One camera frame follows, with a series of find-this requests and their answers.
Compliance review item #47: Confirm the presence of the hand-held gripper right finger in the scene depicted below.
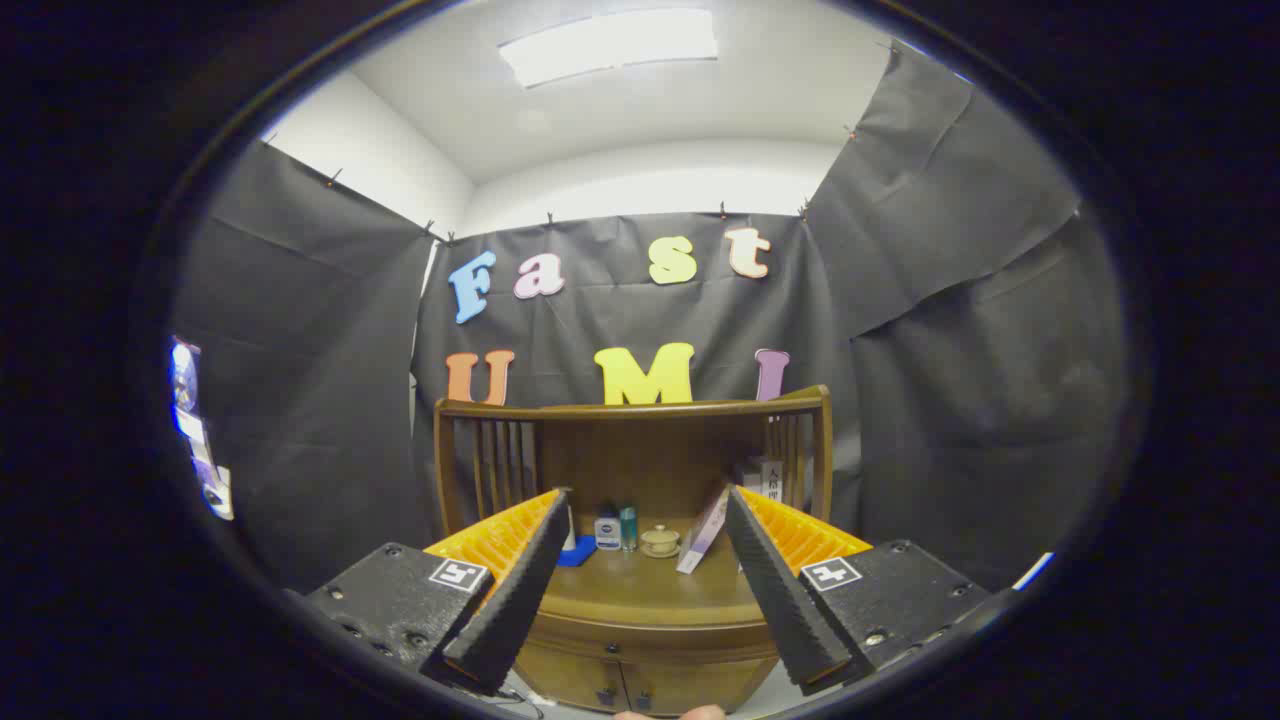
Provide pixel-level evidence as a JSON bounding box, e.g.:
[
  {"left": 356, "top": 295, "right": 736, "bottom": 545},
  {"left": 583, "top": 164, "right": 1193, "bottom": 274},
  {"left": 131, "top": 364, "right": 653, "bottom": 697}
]
[{"left": 724, "top": 484, "right": 993, "bottom": 698}]

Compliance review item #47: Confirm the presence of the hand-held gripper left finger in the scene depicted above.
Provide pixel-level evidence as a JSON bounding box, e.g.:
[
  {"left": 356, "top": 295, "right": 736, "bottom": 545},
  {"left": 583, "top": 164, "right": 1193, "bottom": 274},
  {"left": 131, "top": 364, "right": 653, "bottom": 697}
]
[{"left": 300, "top": 487, "right": 573, "bottom": 698}]

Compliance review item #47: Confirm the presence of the wooden drawer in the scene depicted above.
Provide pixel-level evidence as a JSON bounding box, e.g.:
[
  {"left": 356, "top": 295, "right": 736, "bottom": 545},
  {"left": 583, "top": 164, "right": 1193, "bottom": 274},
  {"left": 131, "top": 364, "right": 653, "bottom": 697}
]
[{"left": 530, "top": 612, "right": 779, "bottom": 665}]

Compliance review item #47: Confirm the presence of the wooden cabinet with slatted shelf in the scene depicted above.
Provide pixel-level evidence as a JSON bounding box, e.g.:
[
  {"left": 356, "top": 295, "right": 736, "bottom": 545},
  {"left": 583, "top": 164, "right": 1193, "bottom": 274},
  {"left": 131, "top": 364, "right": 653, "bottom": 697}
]
[{"left": 432, "top": 385, "right": 834, "bottom": 716}]

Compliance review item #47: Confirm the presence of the purple and white book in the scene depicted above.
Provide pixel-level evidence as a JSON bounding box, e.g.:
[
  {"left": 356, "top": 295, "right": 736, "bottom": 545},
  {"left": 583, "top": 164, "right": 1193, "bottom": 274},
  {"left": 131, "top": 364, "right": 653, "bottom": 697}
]
[{"left": 676, "top": 487, "right": 731, "bottom": 575}]

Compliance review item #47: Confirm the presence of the black backdrop cloth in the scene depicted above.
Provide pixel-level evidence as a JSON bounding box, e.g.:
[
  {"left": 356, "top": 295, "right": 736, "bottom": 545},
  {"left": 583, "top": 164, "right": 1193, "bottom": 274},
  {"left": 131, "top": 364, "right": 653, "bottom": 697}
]
[{"left": 170, "top": 40, "right": 1131, "bottom": 601}]

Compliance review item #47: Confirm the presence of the white equipment stand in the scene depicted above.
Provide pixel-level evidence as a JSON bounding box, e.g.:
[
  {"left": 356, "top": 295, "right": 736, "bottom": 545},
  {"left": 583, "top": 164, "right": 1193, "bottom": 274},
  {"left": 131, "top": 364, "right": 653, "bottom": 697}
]
[{"left": 170, "top": 338, "right": 236, "bottom": 521}]

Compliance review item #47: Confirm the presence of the ceiling light panel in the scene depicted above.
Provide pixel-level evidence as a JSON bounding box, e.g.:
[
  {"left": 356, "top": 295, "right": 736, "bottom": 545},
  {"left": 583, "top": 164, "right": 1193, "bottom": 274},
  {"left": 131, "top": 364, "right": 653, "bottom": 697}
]
[{"left": 498, "top": 10, "right": 719, "bottom": 89}]

